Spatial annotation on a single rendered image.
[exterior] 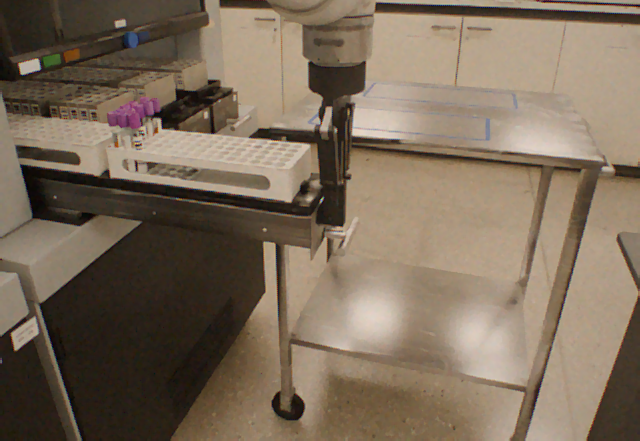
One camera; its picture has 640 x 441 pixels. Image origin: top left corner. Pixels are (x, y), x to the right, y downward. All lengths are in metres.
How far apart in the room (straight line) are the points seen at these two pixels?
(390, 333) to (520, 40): 2.02
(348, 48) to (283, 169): 0.18
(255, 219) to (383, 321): 0.70
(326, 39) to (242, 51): 2.66
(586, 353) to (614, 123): 1.60
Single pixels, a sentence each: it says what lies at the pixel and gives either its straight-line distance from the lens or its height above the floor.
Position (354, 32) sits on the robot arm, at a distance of 0.63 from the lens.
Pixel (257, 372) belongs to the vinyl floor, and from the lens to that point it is 1.61.
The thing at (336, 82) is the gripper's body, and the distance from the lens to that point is 0.65.
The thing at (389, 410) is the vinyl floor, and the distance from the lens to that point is 1.52.
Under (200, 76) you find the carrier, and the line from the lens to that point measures 1.32.
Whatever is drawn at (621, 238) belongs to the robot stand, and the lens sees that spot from 0.99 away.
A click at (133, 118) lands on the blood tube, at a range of 0.78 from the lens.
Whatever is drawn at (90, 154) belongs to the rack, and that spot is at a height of 0.85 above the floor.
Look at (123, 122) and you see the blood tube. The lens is 0.79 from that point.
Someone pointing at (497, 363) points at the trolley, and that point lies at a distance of 1.29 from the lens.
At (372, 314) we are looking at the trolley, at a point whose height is 0.28.
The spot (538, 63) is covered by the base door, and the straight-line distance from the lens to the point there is 3.00.
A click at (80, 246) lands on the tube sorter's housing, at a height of 0.71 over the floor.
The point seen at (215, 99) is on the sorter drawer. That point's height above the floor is 0.81.
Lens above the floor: 1.13
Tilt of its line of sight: 26 degrees down
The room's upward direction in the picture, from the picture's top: straight up
